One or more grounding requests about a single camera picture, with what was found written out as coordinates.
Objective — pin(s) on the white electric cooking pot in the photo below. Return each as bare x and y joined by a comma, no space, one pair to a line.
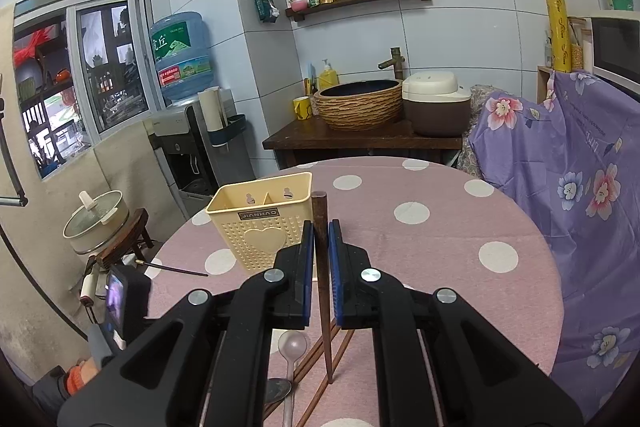
95,227

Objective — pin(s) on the white paper cup stack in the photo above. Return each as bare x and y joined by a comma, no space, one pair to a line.
212,107

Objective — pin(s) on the thin black chopstick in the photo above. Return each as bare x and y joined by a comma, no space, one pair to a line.
175,270

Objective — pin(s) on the dark wooden counter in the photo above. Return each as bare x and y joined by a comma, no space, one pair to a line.
350,139

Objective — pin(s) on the sliding glass window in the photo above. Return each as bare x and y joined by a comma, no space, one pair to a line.
100,67

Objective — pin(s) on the yellow wrap roll box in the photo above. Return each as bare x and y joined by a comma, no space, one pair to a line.
558,32

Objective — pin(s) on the white microwave oven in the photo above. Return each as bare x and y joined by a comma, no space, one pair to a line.
617,47

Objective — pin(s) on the cream plastic utensil holder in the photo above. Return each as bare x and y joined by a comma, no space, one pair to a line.
250,232

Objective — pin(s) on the woven basket wash basin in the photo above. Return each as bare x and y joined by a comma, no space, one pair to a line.
360,107

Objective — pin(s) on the clear storage jar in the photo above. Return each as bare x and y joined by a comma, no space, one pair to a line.
577,47

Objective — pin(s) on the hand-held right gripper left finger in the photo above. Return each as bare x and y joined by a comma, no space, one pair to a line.
307,272

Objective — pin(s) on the light wooden shelf box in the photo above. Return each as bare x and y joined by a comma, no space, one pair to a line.
544,82

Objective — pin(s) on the green hanging packet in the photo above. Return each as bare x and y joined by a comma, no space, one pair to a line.
264,2

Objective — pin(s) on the grey floral cloth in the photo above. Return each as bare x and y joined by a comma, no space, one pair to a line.
475,107

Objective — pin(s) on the blue water jug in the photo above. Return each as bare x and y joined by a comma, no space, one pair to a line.
180,57

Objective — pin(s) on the grey water dispenser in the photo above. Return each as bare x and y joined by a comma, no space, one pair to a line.
200,157

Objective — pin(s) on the dark brown wooden chopstick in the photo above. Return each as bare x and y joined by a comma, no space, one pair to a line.
321,227
312,402
310,359

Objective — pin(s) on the yellow mug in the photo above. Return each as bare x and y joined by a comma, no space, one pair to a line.
302,108

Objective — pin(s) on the dark wooden stool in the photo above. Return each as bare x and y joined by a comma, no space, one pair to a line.
127,237

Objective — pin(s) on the dark teal wall holder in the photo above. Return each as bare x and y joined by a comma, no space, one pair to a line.
230,129

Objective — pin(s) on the pink polka-dot tablecloth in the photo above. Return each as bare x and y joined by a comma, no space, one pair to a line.
425,257

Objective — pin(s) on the bamboo style faucet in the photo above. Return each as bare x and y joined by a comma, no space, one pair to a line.
395,62

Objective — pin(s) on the small pink bowl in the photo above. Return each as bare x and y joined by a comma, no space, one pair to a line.
298,5

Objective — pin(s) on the white and brown rice cooker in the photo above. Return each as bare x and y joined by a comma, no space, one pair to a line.
435,107

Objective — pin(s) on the yellow soap pump bottle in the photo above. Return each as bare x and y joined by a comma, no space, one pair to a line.
328,78

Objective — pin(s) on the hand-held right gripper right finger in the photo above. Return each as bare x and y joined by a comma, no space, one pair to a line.
334,272

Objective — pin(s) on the purple floral cloth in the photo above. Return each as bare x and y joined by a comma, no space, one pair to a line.
575,157

